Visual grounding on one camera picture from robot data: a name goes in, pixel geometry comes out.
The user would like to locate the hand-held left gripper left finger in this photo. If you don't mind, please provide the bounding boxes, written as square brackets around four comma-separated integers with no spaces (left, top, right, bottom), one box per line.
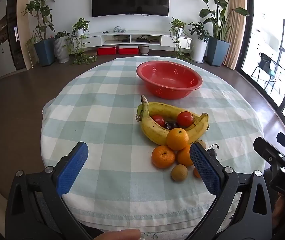
[5,141,93,240]

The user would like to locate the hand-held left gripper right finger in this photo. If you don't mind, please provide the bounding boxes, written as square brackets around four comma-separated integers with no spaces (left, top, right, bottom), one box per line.
[186,142,273,240]

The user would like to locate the dark cherry with stem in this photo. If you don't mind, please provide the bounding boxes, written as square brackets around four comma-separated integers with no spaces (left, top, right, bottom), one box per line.
[206,143,219,158]

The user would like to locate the red tomato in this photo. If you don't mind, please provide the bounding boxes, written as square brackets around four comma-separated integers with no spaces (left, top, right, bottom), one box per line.
[177,111,194,127]
[152,114,166,127]

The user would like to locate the yellow banana with green stem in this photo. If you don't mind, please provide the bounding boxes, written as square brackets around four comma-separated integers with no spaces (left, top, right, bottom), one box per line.
[135,102,200,130]

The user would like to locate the red plastic colander bowl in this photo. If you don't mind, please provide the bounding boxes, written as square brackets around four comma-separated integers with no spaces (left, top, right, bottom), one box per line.
[136,61,203,99]

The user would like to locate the person's right hand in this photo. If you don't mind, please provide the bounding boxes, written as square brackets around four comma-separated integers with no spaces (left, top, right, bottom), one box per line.
[272,192,285,229]

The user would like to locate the person's left hand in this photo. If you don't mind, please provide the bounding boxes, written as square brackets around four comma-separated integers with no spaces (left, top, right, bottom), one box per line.
[92,228,141,240]

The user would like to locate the checked pale green tablecloth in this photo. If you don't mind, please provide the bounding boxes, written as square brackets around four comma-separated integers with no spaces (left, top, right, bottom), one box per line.
[40,56,266,240]

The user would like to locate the floral cloth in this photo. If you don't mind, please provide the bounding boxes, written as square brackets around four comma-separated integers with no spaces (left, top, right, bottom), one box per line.
[139,231,190,240]

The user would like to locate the black outdoor chair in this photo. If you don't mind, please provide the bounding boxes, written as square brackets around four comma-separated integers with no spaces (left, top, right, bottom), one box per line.
[250,52,279,94]

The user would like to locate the broad-leaf plant in blue pot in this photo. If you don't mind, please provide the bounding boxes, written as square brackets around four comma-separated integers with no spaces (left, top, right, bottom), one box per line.
[187,0,250,67]

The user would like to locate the plant in white ribbed pot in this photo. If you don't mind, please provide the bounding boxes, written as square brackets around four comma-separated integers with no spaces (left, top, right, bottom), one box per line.
[53,31,71,64]

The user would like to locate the leafy tree in blue pot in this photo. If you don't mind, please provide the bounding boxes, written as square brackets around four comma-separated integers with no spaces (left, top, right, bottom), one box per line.
[20,0,56,67]

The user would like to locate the bushy plant in white pot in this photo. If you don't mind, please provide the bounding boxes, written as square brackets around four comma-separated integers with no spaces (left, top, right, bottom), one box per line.
[188,22,210,63]

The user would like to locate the beige curtain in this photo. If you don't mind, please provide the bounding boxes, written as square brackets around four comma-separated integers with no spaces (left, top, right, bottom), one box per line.
[224,0,248,70]

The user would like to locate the dark glass cabinet panel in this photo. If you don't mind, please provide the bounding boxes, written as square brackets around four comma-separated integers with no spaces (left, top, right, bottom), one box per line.
[7,0,27,71]

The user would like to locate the white television cabinet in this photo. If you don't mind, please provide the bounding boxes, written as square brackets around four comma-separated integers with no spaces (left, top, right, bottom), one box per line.
[72,30,193,51]

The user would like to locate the trailing pothos in white pot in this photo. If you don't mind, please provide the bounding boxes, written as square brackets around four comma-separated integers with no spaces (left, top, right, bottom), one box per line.
[66,18,98,65]

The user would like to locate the trailing vine plant on cabinet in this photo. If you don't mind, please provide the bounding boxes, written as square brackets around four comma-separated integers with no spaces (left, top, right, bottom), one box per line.
[169,17,193,61]

